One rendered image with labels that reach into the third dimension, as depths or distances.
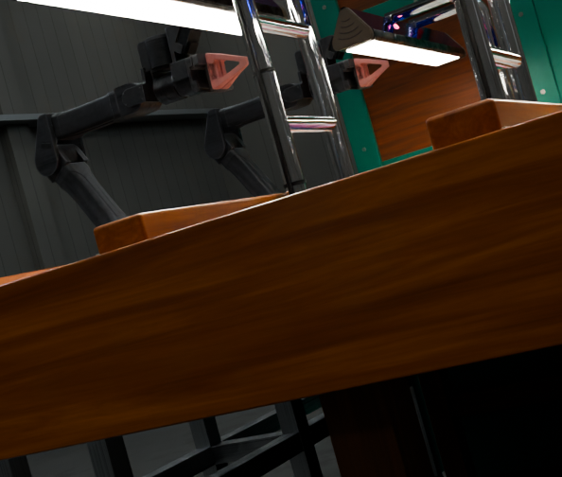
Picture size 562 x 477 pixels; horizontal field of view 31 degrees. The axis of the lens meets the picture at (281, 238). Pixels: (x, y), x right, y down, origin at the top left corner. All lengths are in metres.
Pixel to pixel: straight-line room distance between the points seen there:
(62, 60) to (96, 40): 0.68
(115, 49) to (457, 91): 9.80
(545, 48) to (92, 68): 9.55
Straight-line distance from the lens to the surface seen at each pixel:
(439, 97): 2.69
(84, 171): 2.14
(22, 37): 11.25
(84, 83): 11.68
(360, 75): 2.43
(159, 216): 0.93
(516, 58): 1.18
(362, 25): 1.92
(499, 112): 0.78
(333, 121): 1.27
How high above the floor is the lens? 0.69
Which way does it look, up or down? 1 degrees up
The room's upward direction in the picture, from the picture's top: 16 degrees counter-clockwise
